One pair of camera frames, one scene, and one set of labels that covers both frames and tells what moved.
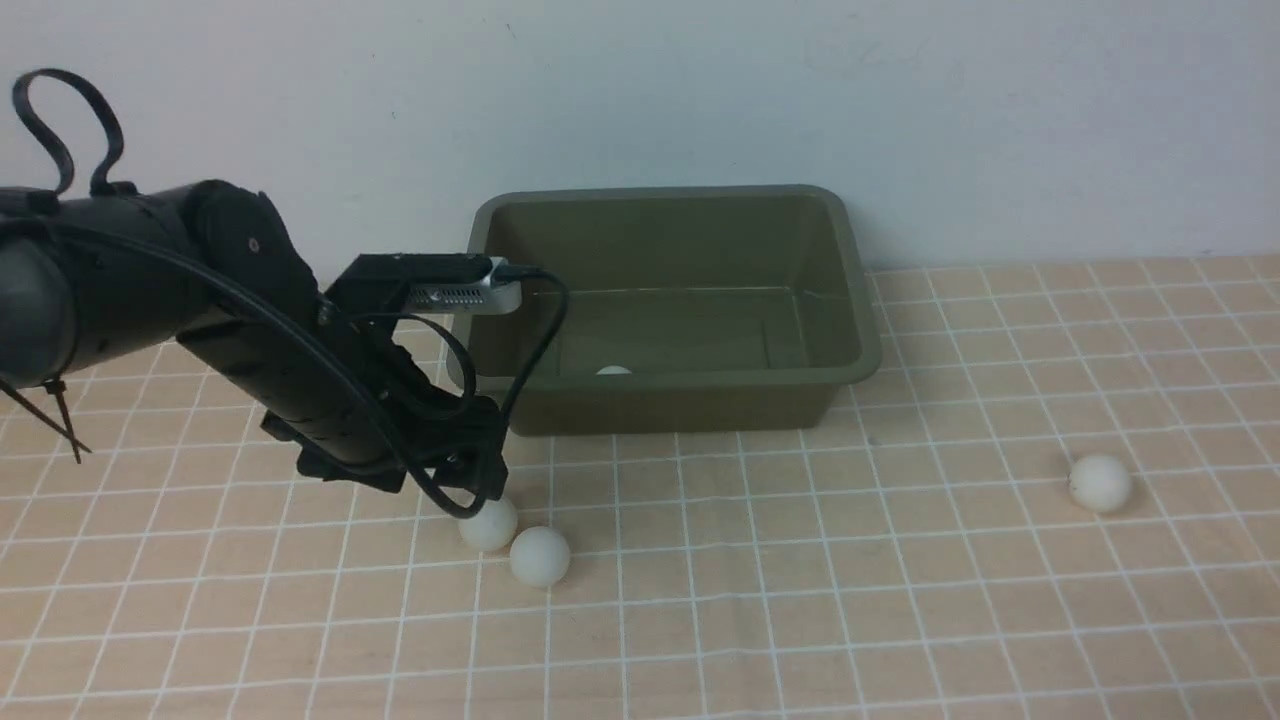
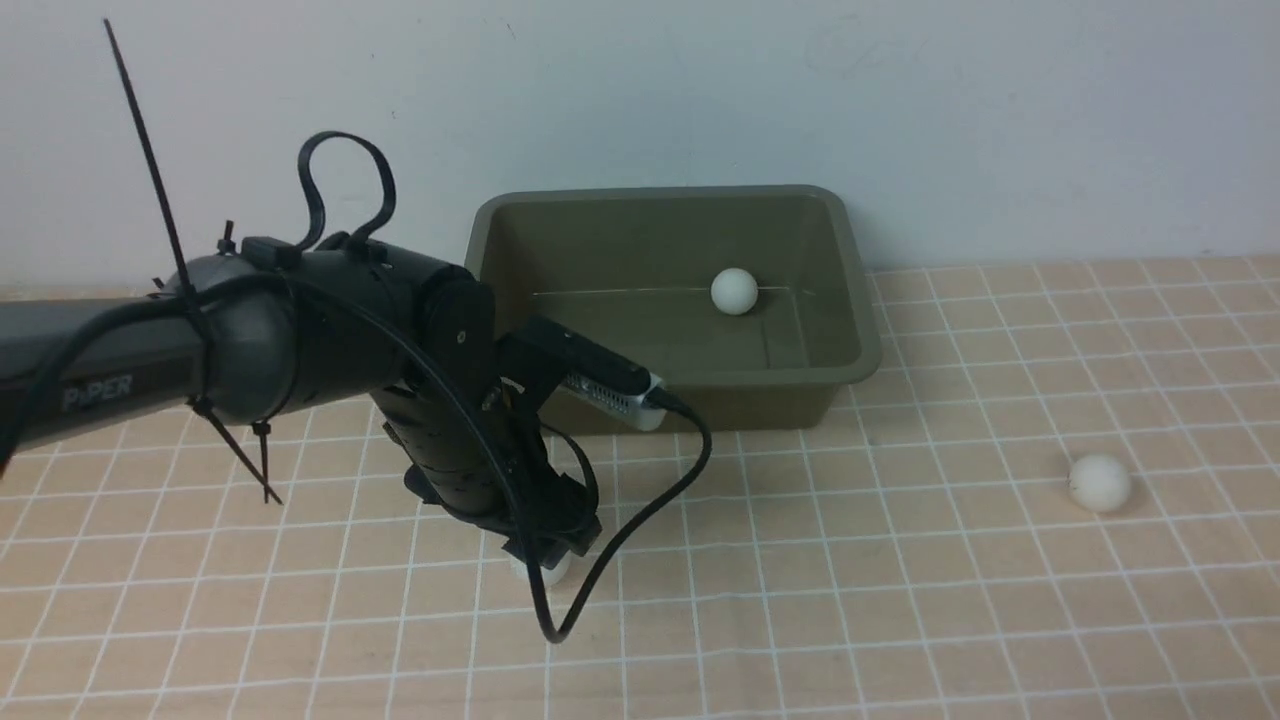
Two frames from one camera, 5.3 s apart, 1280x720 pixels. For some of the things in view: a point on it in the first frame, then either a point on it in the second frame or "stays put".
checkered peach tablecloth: (1059, 499) stays put
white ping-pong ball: (1100, 483) stays put
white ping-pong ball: (540, 556) stays put
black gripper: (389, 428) → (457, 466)
